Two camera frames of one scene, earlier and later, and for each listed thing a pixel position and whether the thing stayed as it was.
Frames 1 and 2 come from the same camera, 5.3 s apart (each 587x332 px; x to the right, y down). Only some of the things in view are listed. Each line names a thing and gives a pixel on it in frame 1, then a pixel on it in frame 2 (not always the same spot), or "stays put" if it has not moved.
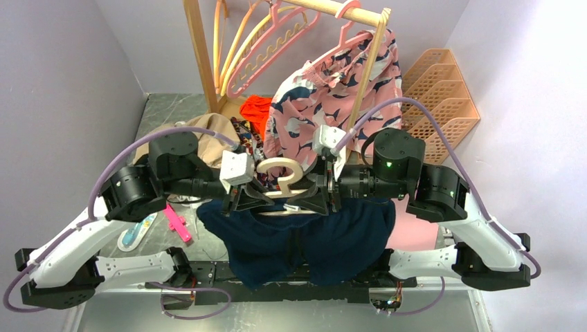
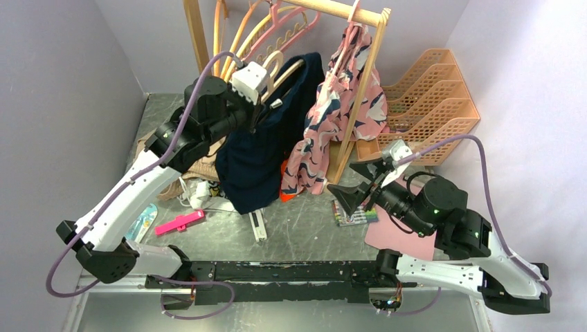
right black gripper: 319,179 → 351,196
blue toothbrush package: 130,238 stays put
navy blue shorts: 349,245 → 249,165
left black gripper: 245,196 → 260,107
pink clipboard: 409,232 stays put
